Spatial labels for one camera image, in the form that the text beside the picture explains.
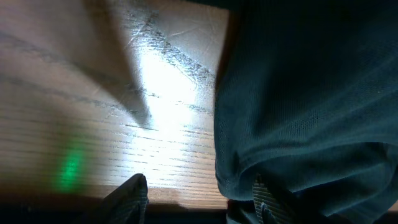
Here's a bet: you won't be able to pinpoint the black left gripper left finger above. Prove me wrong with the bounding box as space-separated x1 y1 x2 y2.
73 174 149 224

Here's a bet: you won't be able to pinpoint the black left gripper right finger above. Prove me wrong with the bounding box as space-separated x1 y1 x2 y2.
252 175 298 224

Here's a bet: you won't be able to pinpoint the black t-shirt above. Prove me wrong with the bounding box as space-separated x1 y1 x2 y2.
210 0 397 223

